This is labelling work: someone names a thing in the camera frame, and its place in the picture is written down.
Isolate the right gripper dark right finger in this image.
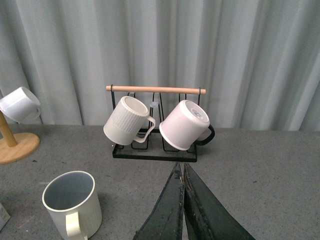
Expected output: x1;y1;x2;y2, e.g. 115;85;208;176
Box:
183;163;254;240

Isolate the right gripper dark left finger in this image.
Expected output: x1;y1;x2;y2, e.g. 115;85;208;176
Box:
133;162;185;240

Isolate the cream ribbed mug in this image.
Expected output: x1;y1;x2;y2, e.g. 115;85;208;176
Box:
103;96;156;146
42;170;102;240

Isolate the blue Pascual milk carton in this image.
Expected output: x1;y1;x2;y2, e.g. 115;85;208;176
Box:
0;203;11;230

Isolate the cream ribbed mug on rack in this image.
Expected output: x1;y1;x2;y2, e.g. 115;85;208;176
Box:
103;96;156;146

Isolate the grey-white curtain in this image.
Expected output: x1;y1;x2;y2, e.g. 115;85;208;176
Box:
0;0;320;131

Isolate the wooden mug tree stand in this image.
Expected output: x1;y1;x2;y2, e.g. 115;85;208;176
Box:
0;112;40;165

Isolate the white mug on tree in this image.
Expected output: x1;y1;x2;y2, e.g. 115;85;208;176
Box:
0;86;41;124

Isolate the white mug black handle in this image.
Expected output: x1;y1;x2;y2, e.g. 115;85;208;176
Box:
159;100;216;151

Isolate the black wire mug rack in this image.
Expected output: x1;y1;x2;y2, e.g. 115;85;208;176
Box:
106;84;206;163

